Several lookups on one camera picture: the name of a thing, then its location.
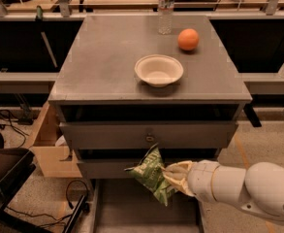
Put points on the grey middle drawer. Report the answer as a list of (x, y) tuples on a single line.
[(107, 168)]

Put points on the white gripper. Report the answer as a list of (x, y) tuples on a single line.
[(201, 179)]

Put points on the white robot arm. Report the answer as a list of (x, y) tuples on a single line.
[(257, 191)]

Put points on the black metal stand base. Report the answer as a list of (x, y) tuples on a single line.
[(81, 207)]

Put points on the clear plastic water bottle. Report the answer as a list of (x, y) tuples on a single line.
[(165, 14)]

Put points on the grey open bottom drawer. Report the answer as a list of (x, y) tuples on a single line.
[(125, 206)]

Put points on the orange fruit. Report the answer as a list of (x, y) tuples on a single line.
[(188, 39)]

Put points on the grey top drawer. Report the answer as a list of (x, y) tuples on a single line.
[(142, 135)]

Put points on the grey drawer cabinet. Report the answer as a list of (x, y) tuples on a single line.
[(98, 83)]

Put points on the green jalapeno chip bag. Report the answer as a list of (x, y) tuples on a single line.
[(149, 172)]

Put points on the light wooden box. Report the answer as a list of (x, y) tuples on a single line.
[(55, 161)]

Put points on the white paper bowl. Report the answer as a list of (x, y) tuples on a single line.
[(159, 70)]

